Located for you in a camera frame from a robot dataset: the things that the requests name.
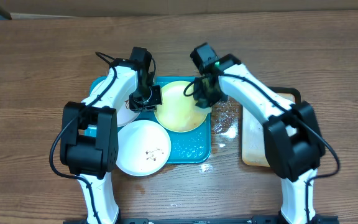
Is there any white plate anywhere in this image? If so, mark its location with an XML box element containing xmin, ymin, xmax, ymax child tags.
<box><xmin>89</xmin><ymin>77</ymin><xmax>140</xmax><ymax>127</ymax></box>
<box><xmin>116</xmin><ymin>120</ymin><xmax>172</xmax><ymax>177</ymax></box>

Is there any yellow-green plate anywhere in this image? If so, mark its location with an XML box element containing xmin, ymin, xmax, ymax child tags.
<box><xmin>154</xmin><ymin>80</ymin><xmax>212</xmax><ymax>133</ymax></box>

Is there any green yellow sponge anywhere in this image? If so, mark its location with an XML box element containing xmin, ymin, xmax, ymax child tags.
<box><xmin>195</xmin><ymin>101</ymin><xmax>212</xmax><ymax>114</ymax></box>

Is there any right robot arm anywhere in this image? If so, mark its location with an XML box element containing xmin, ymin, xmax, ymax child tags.
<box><xmin>190</xmin><ymin>52</ymin><xmax>325</xmax><ymax>223</ymax></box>

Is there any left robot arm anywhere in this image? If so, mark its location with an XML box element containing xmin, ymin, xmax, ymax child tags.
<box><xmin>49</xmin><ymin>56</ymin><xmax>162</xmax><ymax>223</ymax></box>

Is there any teal plastic tray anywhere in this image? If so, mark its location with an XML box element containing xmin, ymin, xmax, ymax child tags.
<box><xmin>85</xmin><ymin>76</ymin><xmax>211</xmax><ymax>164</ymax></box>

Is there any black tray with soapy water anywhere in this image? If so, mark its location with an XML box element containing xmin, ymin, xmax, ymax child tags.
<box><xmin>241</xmin><ymin>86</ymin><xmax>301</xmax><ymax>167</ymax></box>

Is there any white plate front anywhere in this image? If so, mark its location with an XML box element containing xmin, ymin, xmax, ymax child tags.
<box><xmin>116</xmin><ymin>120</ymin><xmax>172</xmax><ymax>177</ymax></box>

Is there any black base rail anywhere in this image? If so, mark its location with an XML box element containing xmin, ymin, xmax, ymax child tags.
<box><xmin>63</xmin><ymin>215</ymin><xmax>340</xmax><ymax>224</ymax></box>

